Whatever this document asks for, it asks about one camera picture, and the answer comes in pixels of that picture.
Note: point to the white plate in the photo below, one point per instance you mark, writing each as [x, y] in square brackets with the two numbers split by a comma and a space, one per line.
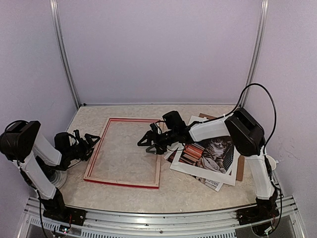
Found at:
[58, 178]

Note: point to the brown backing board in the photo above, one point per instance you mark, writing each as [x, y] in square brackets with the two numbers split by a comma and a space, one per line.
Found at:
[241, 159]

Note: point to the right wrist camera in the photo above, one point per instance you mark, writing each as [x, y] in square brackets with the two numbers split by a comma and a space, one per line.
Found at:
[173, 120]

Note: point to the red wooden picture frame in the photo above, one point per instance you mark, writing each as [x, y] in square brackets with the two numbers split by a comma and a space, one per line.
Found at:
[123, 153]

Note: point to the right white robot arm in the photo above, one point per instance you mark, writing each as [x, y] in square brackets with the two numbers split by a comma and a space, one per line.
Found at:
[245, 132]

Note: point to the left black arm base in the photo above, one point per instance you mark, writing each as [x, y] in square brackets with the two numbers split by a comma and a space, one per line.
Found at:
[56, 210]

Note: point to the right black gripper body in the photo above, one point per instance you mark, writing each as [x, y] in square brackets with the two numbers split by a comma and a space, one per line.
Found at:
[164, 140]

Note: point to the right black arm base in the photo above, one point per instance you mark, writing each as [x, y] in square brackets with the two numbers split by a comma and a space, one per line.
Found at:
[263, 210]

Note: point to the white mat board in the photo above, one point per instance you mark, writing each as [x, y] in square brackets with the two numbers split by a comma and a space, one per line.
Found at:
[209, 129]

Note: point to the cat photo print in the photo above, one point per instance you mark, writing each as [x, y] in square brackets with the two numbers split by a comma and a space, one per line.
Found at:
[210, 161]

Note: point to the aluminium front rail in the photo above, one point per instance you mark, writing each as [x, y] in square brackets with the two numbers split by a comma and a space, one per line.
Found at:
[208, 224]

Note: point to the left aluminium corner post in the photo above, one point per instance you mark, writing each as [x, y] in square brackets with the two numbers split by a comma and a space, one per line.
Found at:
[63, 53]

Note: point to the right aluminium corner post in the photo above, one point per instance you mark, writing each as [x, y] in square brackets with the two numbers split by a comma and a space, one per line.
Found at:
[258, 42]

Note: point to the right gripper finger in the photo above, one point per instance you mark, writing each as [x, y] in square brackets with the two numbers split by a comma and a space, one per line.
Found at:
[153, 149]
[147, 140]

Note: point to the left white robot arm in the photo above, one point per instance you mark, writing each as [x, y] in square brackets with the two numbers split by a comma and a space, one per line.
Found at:
[23, 144]

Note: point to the aluminium corner post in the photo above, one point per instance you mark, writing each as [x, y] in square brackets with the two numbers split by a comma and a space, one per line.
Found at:
[258, 42]
[63, 53]

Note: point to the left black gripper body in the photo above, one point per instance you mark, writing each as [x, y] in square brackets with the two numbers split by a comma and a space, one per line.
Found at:
[80, 151]

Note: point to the light blue paper cup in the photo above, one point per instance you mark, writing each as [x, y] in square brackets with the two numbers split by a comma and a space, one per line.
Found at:
[273, 163]

